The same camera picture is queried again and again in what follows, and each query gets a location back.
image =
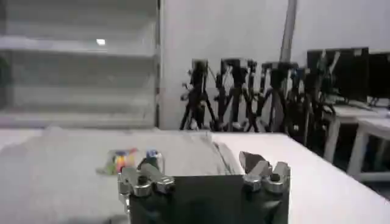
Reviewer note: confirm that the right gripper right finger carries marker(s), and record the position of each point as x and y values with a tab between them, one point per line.
268	178

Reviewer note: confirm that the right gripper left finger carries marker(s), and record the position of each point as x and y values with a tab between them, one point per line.
143	179

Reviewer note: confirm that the grey polo shirt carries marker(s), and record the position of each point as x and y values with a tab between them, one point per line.
76	185

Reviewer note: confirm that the white desk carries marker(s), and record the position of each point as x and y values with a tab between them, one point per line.
371	128
350	112

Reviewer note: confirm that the white empty shelf rack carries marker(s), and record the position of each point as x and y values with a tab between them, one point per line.
79	76

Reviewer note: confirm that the black computer monitor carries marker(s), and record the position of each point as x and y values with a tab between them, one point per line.
350	73
381	76

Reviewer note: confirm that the grey vertical pole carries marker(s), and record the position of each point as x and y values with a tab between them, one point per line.
289	30

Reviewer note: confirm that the black tripod with camera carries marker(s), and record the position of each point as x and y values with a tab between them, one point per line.
317	97
198	91
277	91
234	88

